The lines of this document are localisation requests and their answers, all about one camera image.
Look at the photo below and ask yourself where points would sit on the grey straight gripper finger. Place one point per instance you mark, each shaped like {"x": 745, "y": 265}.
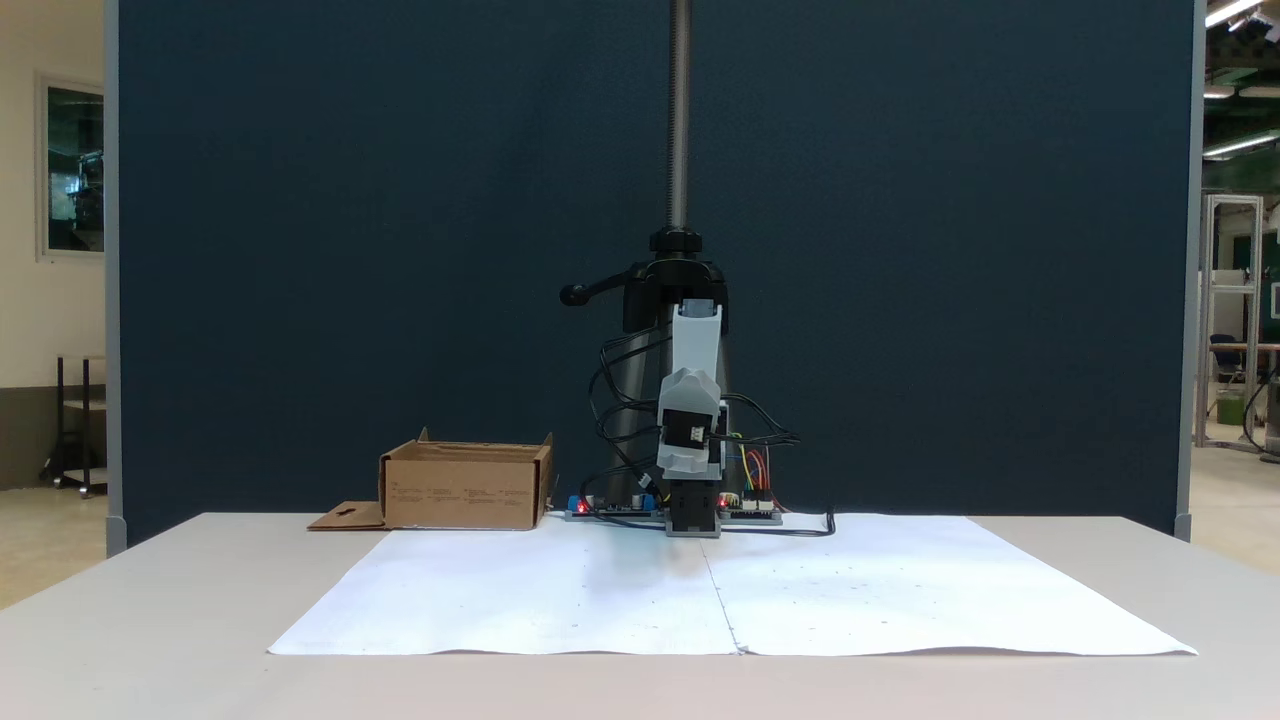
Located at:
{"x": 690, "y": 471}

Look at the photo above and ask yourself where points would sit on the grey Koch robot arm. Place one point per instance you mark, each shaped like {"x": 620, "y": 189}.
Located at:
{"x": 695, "y": 345}

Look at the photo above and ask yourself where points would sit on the green bin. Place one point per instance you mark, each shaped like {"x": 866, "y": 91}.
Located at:
{"x": 1231, "y": 410}

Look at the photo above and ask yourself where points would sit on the circuit board with jumper headers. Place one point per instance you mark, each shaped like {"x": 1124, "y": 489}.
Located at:
{"x": 752, "y": 513}

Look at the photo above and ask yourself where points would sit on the circuit board with blue terminals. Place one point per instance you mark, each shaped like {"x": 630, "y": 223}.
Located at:
{"x": 610, "y": 510}

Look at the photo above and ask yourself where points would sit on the white paper sheet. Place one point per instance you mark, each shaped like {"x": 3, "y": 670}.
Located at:
{"x": 560, "y": 600}

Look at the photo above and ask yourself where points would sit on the brown cardboard box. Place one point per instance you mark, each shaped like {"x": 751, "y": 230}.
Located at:
{"x": 460, "y": 490}

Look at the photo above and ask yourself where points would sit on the black tripod with metal pole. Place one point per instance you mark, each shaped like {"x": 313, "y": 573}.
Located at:
{"x": 678, "y": 100}

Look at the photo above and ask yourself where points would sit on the dark blue partition panel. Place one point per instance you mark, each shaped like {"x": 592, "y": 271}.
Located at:
{"x": 300, "y": 200}

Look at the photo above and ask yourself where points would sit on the blue chair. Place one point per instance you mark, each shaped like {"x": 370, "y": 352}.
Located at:
{"x": 1226, "y": 352}

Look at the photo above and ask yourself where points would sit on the black wheeled cart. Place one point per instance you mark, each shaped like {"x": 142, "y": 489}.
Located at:
{"x": 62, "y": 420}

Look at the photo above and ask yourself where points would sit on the ceiling strip light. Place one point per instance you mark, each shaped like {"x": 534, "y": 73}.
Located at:
{"x": 1240, "y": 145}
{"x": 1230, "y": 10}

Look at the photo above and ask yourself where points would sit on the silver metal frame rack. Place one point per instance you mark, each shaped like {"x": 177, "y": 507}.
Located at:
{"x": 1232, "y": 290}

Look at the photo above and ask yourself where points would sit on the framed wall window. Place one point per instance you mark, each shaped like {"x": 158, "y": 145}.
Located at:
{"x": 75, "y": 165}

